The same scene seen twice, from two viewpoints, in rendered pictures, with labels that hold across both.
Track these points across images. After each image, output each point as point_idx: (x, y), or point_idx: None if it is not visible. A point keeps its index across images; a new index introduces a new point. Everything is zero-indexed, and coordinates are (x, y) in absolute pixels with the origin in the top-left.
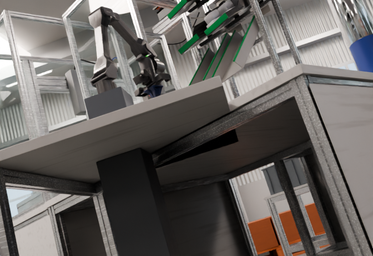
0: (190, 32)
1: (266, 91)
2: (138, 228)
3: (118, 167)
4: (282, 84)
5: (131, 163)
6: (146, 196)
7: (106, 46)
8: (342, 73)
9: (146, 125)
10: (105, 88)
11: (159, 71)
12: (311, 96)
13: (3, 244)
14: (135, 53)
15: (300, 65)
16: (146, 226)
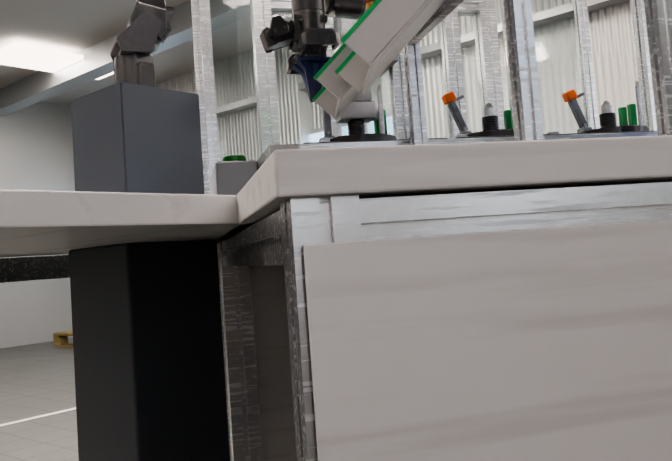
0: None
1: (254, 209)
2: (105, 423)
3: (93, 277)
4: (269, 207)
5: (111, 276)
6: (123, 361)
7: None
8: (631, 162)
9: None
10: (120, 76)
11: (348, 15)
12: (299, 303)
13: None
14: None
15: (275, 162)
16: (116, 426)
